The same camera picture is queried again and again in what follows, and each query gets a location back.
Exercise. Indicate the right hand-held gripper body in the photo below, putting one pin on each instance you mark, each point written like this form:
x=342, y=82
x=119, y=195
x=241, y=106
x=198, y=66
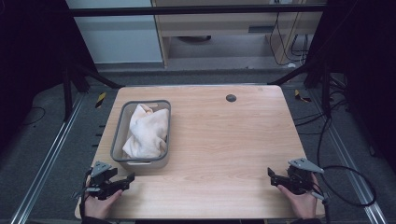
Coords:
x=300, y=179

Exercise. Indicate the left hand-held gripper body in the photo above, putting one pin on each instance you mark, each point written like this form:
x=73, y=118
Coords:
x=101, y=183

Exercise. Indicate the person's left hand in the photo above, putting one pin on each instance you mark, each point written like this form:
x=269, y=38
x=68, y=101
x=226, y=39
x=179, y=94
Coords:
x=101, y=207

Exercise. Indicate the person's right hand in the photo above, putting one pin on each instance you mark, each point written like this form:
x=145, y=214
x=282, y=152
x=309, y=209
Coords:
x=300, y=205

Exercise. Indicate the grey plastic basket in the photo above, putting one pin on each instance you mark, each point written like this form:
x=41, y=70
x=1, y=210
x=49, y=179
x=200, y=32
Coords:
x=120, y=146

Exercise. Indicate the white towel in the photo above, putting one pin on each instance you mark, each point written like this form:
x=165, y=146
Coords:
x=148, y=133

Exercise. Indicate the yellow black tape marker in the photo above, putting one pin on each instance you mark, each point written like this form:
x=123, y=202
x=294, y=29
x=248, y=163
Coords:
x=301, y=97
x=100, y=100

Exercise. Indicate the black metal stand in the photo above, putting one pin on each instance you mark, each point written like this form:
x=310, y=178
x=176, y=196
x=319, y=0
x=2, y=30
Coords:
x=325, y=90
x=67, y=93

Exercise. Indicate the black curtain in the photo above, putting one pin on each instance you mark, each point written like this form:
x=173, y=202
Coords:
x=364, y=77
x=31, y=62

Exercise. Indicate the white cabinet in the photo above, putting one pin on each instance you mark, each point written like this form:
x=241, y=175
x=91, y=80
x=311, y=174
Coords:
x=118, y=40

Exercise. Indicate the light wooden desk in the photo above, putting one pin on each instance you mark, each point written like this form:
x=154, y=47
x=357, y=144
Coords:
x=218, y=23

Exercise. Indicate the black horizontal bar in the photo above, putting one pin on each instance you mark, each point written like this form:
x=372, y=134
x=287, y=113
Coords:
x=186, y=11

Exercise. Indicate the aluminium floor rail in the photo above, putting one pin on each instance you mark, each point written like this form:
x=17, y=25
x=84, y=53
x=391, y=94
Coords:
x=53, y=152
x=348, y=161

